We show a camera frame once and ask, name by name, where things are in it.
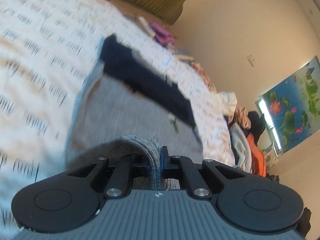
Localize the grey navy knit sweater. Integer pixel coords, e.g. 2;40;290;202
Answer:
67;35;203;190

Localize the light blue garment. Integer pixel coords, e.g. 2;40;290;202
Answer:
229;123;252;173

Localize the orange garment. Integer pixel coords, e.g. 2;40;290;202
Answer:
247;133;266;177

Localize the peach crumpled garment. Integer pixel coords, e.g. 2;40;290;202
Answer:
233;106;251;129

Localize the black garment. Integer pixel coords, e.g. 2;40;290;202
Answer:
248;111;266;145

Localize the white quilted garment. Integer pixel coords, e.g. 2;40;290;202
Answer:
217;92;238;116

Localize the red floral pillow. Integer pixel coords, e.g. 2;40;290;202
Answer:
190;61;217;93

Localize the lotus flower curtain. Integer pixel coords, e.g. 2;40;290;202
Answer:
255;57;319;155

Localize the purple garment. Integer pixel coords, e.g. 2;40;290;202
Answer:
149;22;175;47

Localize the white power strip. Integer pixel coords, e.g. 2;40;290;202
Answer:
137;16;156;38

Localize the white script-print bedspread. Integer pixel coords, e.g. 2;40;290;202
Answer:
1;0;235;239

